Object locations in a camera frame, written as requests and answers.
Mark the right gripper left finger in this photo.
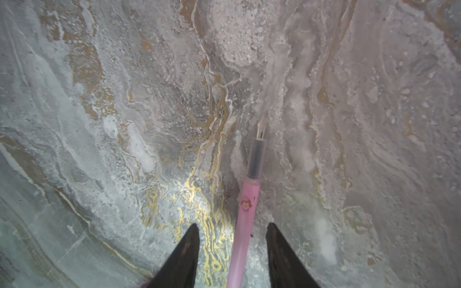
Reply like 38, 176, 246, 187
144, 224, 200, 288

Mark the pink pen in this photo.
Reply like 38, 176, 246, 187
227, 118, 267, 288

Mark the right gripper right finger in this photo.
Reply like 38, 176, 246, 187
265, 223, 320, 288

